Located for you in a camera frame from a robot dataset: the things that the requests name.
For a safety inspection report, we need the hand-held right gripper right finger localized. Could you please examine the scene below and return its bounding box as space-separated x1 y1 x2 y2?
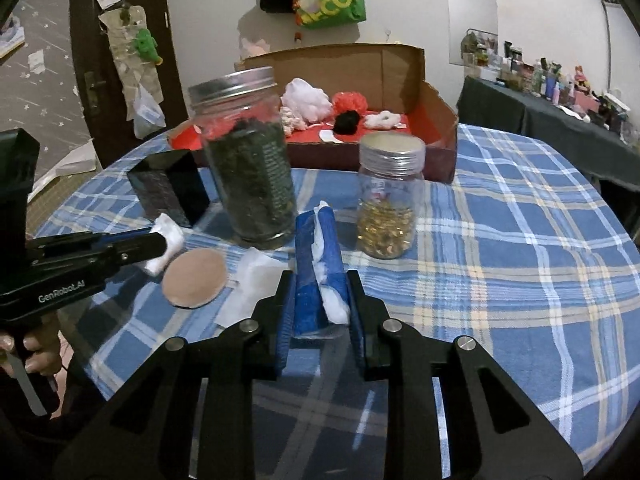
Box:
346 269 586 480

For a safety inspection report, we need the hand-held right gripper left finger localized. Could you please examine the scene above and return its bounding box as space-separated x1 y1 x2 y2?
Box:
52 270 298 480

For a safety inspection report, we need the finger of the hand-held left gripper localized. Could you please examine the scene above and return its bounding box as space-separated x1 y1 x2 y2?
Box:
95 234 168 273
30 227 156 261

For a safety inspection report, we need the white cotton pad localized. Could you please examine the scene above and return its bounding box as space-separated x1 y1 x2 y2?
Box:
142 212 186 276

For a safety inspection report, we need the blue pack of cotton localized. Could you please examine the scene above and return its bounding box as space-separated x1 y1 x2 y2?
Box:
292 201 351 338

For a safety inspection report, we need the black pompom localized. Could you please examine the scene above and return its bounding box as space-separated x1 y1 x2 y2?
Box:
334 111 362 137

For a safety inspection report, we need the beige scrunchie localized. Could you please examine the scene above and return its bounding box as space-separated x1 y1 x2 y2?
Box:
279 106 308 135

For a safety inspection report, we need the white fluffy star clip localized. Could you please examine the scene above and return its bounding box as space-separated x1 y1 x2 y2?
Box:
363 110 401 131

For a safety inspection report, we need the cardboard box with red lining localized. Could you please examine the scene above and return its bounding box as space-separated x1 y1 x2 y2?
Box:
167 42 460 184

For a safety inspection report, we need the person's left hand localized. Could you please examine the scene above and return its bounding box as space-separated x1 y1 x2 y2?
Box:
0 317 63 375

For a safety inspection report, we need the white cotton sheet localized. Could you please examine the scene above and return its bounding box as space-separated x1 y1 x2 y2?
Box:
217 247 291 330

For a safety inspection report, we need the round brown coaster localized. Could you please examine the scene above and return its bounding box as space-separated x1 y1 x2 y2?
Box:
161 250 228 309

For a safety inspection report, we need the black box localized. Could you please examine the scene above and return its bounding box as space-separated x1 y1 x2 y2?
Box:
127 149 211 228

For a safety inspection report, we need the small jar of gold pins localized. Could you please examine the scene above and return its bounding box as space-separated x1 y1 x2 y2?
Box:
356 132 427 260

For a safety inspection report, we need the large jar of dark tea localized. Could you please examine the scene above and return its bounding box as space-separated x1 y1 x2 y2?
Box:
188 66 299 251

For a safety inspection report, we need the clear plastic bag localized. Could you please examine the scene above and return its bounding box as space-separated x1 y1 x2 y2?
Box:
132 84 167 140

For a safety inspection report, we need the blue checked tablecloth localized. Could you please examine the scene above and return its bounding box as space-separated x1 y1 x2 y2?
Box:
30 122 640 476

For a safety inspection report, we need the beige hanging organizer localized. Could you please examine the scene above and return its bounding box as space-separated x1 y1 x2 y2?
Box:
99 4 166 121

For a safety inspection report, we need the green plush toy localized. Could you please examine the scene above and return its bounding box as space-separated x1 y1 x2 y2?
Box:
131 27 165 66

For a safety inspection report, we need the dark brown door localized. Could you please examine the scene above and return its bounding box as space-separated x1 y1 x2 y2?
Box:
70 0 188 171

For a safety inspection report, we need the red bath pouf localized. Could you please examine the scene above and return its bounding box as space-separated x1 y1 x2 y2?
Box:
332 91 368 121

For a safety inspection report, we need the white bath pouf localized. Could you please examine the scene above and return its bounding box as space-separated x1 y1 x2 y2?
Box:
281 78 333 122

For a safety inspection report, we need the dark covered side table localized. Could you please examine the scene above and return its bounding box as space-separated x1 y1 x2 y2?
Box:
456 75 640 191

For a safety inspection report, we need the row of cosmetic bottles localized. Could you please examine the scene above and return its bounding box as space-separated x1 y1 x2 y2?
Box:
460 29 640 146

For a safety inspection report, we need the white wardrobe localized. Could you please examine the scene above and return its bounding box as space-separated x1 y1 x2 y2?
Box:
605 4 640 111

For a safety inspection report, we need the wall mirror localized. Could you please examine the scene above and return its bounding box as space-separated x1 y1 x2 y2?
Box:
442 0 498 67

